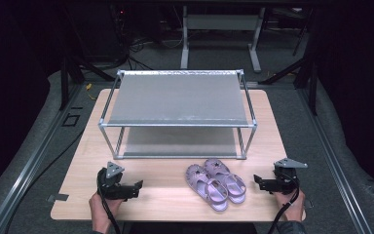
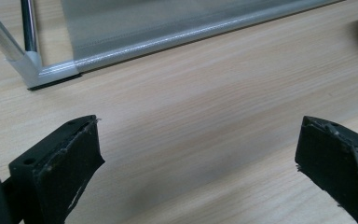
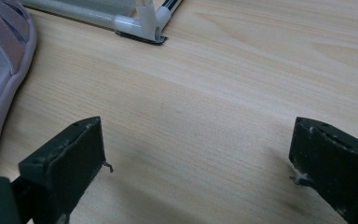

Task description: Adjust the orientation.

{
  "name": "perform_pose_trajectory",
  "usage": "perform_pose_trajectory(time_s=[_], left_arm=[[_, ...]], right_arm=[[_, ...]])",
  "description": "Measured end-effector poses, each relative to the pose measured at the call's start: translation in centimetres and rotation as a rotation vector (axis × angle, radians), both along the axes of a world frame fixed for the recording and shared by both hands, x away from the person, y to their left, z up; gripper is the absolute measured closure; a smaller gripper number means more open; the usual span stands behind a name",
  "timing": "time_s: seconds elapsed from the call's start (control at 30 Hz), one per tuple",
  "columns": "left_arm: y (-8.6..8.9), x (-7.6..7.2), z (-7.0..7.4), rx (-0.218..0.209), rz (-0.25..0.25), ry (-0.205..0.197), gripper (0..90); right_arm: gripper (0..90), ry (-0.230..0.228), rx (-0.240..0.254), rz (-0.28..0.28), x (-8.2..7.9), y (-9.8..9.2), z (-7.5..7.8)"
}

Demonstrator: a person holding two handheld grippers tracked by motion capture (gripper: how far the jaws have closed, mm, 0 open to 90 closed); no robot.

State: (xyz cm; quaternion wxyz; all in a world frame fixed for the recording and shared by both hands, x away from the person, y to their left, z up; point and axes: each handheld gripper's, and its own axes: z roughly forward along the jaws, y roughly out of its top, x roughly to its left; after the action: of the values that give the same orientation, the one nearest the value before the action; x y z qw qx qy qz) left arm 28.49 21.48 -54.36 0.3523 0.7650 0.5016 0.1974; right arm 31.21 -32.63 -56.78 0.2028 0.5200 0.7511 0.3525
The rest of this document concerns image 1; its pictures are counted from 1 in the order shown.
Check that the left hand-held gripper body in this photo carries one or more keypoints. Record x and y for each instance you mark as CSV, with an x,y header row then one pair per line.
x,y
112,187

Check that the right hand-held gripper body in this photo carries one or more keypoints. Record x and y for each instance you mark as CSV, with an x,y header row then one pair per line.
x,y
285,182

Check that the purple sandal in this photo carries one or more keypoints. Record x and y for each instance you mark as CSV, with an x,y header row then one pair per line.
x,y
229,180
207,190

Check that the grey metal shoe rack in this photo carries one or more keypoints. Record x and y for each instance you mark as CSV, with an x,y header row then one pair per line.
x,y
178,100

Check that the person's left hand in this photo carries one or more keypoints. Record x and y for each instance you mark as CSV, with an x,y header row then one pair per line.
x,y
101,208

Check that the person's right hand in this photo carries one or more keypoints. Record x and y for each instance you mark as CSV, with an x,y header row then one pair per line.
x,y
294,206

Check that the grey tape piece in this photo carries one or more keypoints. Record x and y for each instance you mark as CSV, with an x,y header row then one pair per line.
x,y
58,197
308,204

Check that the black metal stand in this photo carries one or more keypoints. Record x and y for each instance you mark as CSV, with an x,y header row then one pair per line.
x,y
311,81
65,81

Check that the aluminium floor rail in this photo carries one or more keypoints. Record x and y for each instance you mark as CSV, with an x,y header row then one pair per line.
x,y
337,169
29,169

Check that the grey metal desk frame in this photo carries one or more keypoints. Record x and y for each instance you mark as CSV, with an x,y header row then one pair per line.
x,y
222,22

